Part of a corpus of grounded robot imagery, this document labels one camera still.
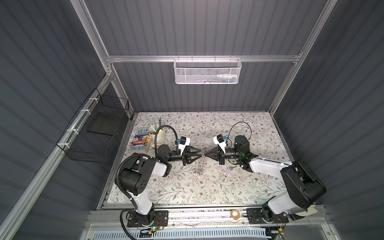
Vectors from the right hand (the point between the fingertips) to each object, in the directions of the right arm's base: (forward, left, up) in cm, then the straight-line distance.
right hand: (207, 156), depth 78 cm
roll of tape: (-25, -13, -17) cm, 33 cm away
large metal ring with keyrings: (+1, +3, -11) cm, 11 cm away
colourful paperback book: (+19, +45, -14) cm, 51 cm away
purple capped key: (-1, -13, -16) cm, 21 cm away
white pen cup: (+19, +30, -8) cm, 36 cm away
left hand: (+1, +3, 0) cm, 3 cm away
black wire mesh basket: (+5, +56, +12) cm, 58 cm away
